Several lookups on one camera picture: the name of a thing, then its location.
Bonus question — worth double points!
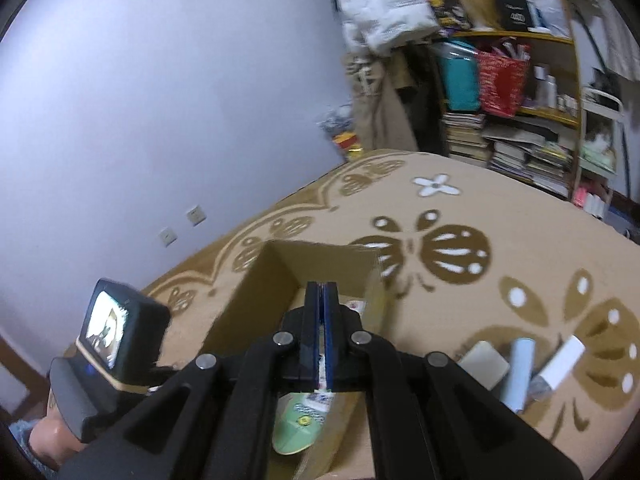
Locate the beige hanging trousers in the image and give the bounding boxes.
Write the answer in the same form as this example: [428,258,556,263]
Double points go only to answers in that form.
[345,52,418,153]

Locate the red bag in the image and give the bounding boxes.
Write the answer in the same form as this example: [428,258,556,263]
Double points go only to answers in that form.
[475,42,532,118]

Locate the stack of books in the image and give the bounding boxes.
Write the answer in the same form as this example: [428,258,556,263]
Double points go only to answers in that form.
[440,110,576,198]

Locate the light blue tube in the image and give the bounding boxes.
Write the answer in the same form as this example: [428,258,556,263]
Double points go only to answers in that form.
[500,337,537,414]

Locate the wooden shelf unit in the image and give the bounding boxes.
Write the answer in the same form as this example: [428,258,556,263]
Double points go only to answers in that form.
[435,0,586,201]

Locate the dark hanging clothes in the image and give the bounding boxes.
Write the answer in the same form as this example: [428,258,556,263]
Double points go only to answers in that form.
[395,42,448,156]

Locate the white rectangular box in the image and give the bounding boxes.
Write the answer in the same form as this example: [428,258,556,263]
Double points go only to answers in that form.
[529,335,587,402]

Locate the white metal cart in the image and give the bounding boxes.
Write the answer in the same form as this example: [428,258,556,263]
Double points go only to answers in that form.
[572,85,631,221]

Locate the white hanging cloth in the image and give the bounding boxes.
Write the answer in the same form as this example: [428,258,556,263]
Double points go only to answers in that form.
[597,0,640,81]

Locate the white puffer jacket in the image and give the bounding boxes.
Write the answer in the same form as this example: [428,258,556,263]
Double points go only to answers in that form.
[325,0,441,58]

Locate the black paper bag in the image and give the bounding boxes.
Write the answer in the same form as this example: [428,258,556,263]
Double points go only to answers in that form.
[495,0,534,32]

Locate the tan paper bag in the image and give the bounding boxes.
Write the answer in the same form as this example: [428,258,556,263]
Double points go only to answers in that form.
[452,0,501,31]

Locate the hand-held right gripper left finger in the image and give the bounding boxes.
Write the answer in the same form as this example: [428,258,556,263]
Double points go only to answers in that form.
[57,281,325,480]

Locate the white red-print packet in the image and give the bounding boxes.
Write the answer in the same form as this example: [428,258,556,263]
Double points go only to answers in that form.
[340,297,369,319]

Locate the colourful bag pile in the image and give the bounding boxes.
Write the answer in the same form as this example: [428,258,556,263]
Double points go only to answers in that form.
[316,104,365,162]

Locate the white plastic bag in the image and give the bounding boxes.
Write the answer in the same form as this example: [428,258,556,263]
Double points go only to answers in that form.
[525,0,572,37]

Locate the white square plastic container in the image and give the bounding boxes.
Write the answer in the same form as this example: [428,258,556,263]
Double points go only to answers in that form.
[457,340,511,391]

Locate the cardboard box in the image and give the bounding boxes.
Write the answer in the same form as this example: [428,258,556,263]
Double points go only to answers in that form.
[204,240,397,480]

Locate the small white blue-print packet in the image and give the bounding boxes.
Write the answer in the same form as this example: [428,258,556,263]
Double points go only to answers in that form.
[305,391,337,415]

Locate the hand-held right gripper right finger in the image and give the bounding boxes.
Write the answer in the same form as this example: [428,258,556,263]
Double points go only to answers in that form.
[324,282,586,480]

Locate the beige butterfly printed blanket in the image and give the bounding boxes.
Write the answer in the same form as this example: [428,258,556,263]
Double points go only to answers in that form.
[65,149,640,480]

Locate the teal storage bin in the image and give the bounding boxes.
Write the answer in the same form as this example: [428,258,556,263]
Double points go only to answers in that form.
[435,42,482,112]

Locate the green packet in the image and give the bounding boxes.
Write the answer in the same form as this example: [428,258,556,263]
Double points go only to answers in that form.
[271,392,331,456]

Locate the person's left hand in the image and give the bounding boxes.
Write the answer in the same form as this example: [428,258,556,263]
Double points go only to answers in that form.
[27,412,90,467]

